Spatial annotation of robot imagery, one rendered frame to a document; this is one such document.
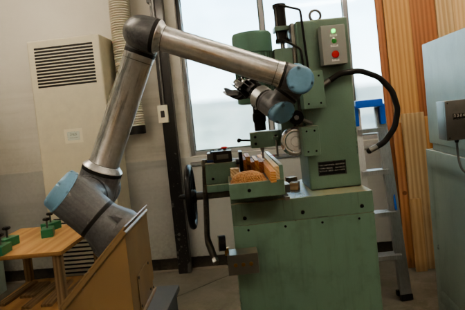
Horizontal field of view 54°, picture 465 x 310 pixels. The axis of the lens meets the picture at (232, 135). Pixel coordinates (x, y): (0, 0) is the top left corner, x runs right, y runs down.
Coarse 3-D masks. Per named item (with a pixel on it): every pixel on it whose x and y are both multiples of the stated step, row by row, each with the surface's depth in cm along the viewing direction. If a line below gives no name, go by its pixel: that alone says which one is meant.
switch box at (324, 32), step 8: (336, 24) 185; (344, 24) 185; (320, 32) 185; (328, 32) 185; (336, 32) 185; (344, 32) 185; (320, 40) 186; (328, 40) 185; (344, 40) 185; (320, 48) 188; (328, 48) 185; (336, 48) 185; (344, 48) 185; (320, 56) 189; (328, 56) 185; (344, 56) 185; (320, 64) 191; (328, 64) 186; (336, 64) 188
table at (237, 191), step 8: (216, 184) 194; (224, 184) 192; (232, 184) 171; (240, 184) 171; (248, 184) 171; (256, 184) 171; (264, 184) 171; (272, 184) 171; (280, 184) 171; (208, 192) 192; (232, 192) 171; (240, 192) 171; (248, 192) 171; (256, 192) 171; (264, 192) 171; (272, 192) 172; (280, 192) 172
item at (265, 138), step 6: (252, 132) 203; (258, 132) 200; (264, 132) 200; (270, 132) 200; (276, 132) 200; (252, 138) 200; (258, 138) 200; (264, 138) 200; (270, 138) 200; (252, 144) 200; (258, 144) 200; (264, 144) 200; (270, 144) 200
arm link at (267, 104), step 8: (264, 96) 165; (272, 96) 163; (280, 96) 161; (256, 104) 168; (264, 104) 164; (272, 104) 161; (280, 104) 159; (288, 104) 160; (264, 112) 165; (272, 112) 160; (280, 112) 160; (288, 112) 162; (272, 120) 165; (280, 120) 162; (288, 120) 165
